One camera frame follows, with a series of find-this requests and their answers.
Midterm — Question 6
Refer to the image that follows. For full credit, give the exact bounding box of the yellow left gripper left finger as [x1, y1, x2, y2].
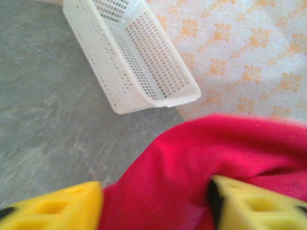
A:
[0, 181, 104, 230]

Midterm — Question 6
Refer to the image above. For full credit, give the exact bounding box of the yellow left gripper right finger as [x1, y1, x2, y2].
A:
[207, 174, 307, 230]

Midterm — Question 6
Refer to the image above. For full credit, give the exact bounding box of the red t-shirt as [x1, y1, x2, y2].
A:
[98, 114, 307, 230]

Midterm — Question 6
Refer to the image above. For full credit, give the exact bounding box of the orange patterned white curtain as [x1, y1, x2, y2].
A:
[143, 0, 307, 125]

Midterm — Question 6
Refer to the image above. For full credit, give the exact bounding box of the white perforated plastic basket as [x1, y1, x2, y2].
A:
[62, 0, 201, 115]

